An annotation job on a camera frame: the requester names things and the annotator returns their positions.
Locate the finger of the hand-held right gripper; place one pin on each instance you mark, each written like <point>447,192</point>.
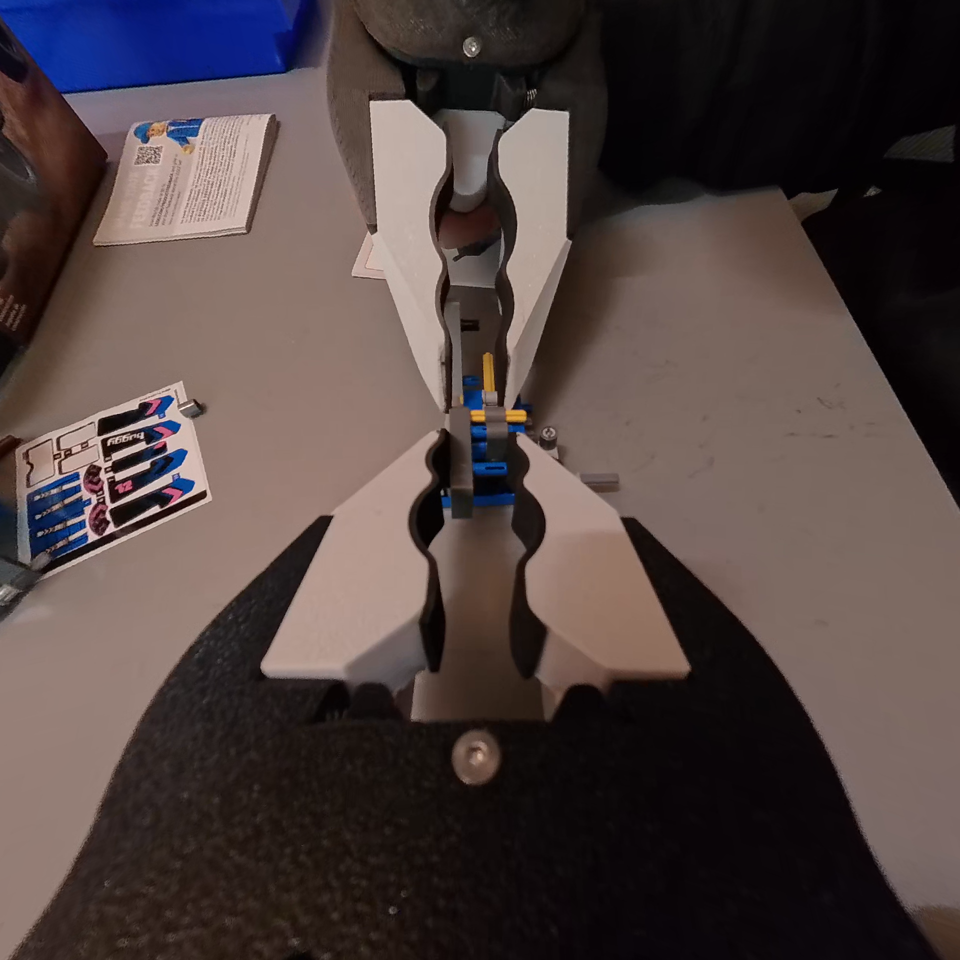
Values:
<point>544,202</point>
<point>401,195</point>

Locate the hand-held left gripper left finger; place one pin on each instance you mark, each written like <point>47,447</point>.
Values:
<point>352,570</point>

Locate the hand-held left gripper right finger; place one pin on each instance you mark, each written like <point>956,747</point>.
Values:
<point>600,585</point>

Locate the blue yellow grey lego model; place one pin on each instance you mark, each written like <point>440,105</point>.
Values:
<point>486,457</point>

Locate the grey lego axle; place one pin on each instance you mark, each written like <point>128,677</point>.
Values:
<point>600,479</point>

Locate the lego instruction booklet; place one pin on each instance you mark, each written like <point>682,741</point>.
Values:
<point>191,180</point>

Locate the small grey lego connector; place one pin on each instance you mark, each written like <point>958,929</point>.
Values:
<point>191,408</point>

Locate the lego sticker sheet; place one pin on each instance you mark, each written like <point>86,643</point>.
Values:
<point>112,480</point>

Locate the person's right hand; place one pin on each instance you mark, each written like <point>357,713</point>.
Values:
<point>469,223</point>

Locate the white paper sheet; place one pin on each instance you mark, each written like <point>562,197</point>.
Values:
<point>369,259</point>

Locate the small black round piece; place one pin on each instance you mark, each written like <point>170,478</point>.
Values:
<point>550,438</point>

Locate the blue plastic bin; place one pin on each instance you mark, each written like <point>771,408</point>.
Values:
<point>165,37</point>

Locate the dark cloth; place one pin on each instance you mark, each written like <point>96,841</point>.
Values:
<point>750,90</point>

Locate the brown cardboard box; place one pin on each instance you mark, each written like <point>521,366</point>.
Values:
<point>41,187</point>

